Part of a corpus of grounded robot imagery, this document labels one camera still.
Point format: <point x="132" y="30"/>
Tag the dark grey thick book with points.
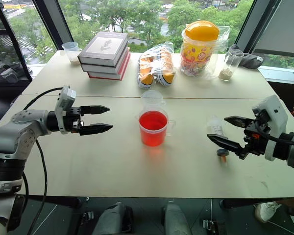
<point x="100" y="68"/>

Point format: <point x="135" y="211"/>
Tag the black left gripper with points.
<point x="72" y="120"/>

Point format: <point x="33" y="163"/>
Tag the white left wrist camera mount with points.
<point x="65" y="98"/>

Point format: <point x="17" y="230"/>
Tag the tall glass with powder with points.
<point x="229" y="66"/>

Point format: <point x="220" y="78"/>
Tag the clear plastic syringe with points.
<point x="216" y="127"/>

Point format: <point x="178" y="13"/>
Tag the clear plastic bag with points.
<point x="223" y="36"/>

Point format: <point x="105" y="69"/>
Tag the small clear plastic cup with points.
<point x="152" y="98"/>

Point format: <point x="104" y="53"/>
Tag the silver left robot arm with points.
<point x="19" y="137"/>

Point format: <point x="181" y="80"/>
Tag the yellow-lidded candy jar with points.
<point x="198" y="51"/>

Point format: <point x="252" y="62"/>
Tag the red-edged book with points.
<point x="107" y="76"/>

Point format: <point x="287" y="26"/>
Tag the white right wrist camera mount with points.
<point x="276" y="115"/>

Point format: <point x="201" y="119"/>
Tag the large cup with red liquid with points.
<point x="153" y="129"/>

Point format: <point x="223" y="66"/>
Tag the grey hardcover book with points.
<point x="104" y="47"/>

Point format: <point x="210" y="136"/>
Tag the dark rounded grey shape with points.
<point x="112" y="220"/>
<point x="176" y="220"/>

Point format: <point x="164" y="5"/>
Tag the grey device on windowsill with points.
<point x="7" y="72"/>

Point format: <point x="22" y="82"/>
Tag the white sneaker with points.
<point x="265" y="211"/>

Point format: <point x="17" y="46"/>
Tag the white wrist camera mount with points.
<point x="276" y="115"/>
<point x="65" y="98"/>

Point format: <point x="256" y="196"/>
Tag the clear measuring cup with powder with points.
<point x="72" y="52"/>

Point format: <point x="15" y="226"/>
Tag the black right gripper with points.
<point x="256" y="142"/>

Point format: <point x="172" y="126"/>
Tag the grey cloth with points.
<point x="250" y="60"/>

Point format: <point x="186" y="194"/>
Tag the black metal frame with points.
<point x="12" y="34"/>

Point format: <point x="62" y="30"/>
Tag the plastic bag of snacks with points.
<point x="156" y="68"/>

